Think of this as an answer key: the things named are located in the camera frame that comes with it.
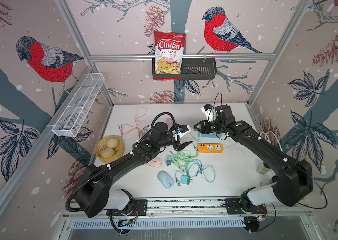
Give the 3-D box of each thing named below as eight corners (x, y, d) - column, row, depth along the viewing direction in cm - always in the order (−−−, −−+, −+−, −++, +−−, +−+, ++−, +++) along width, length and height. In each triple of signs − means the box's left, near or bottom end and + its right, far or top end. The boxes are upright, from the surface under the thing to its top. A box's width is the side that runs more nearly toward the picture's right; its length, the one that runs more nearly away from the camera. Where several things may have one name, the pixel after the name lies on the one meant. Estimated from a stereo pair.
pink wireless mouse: (147, 164, 90) (147, 163, 88) (151, 156, 93) (150, 155, 92) (160, 168, 88) (159, 167, 87) (163, 160, 92) (163, 159, 90)
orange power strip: (197, 152, 95) (198, 150, 93) (197, 146, 98) (197, 143, 96) (222, 152, 95) (224, 150, 93) (221, 146, 98) (222, 143, 96)
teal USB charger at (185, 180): (181, 184, 82) (181, 183, 80) (181, 176, 85) (181, 175, 83) (192, 184, 82) (192, 183, 80) (191, 176, 85) (191, 175, 83)
